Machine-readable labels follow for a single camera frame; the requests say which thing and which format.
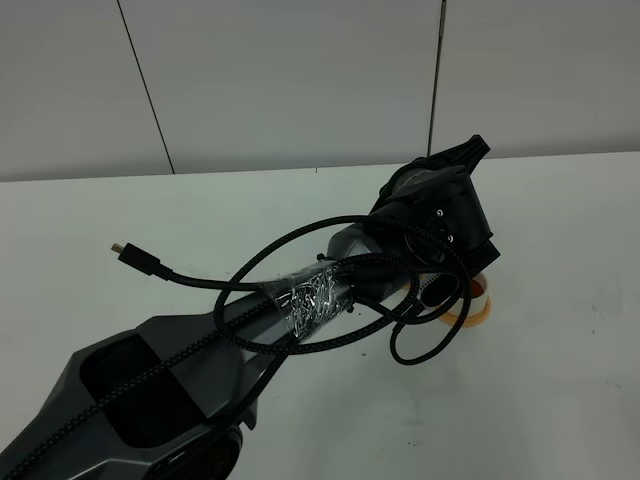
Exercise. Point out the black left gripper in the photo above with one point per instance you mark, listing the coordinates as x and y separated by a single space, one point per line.
436 193

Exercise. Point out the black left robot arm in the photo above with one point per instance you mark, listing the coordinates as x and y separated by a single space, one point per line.
171 398

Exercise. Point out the white teacup near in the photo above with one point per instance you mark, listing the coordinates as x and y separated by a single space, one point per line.
479 288

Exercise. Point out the orange saucer near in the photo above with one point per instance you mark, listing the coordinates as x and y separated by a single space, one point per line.
479 312

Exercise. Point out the clear tape wrap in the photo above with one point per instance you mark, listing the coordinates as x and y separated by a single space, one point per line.
310 298

